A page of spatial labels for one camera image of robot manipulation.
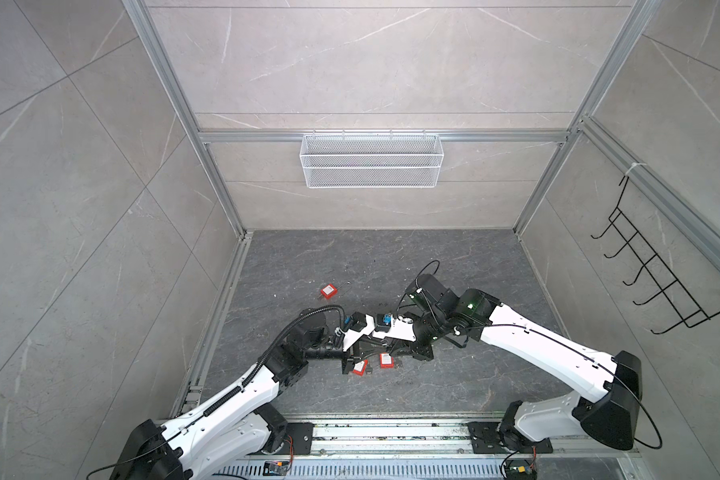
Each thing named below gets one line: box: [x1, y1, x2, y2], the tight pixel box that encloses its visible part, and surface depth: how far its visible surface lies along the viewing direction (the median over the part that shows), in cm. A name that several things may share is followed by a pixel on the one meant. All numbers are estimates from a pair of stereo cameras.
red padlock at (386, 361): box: [379, 352, 395, 369], surface depth 87 cm
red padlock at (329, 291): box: [320, 283, 339, 300], surface depth 102 cm
